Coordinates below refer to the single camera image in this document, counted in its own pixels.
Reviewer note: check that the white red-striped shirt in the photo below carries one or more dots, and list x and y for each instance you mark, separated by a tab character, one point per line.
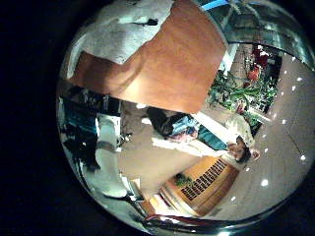
124	32

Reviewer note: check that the black bag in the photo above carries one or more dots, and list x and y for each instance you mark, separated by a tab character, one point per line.
164	123

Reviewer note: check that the wooden counter with black lattice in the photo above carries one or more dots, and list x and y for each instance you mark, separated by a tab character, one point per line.
203	187

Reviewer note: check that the person in white shirt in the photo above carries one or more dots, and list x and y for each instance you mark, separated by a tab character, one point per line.
241	134

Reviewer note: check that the long white table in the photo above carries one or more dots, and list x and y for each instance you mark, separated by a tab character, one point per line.
183	147

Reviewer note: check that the small potted plant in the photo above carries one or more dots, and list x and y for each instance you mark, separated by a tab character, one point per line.
183	180

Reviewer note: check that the teal cloth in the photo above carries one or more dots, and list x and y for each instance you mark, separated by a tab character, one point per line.
210	137

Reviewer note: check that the red flower decoration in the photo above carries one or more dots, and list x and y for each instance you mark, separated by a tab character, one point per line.
257	65

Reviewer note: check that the green leafy plants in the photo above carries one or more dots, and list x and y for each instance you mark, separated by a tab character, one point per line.
239	93

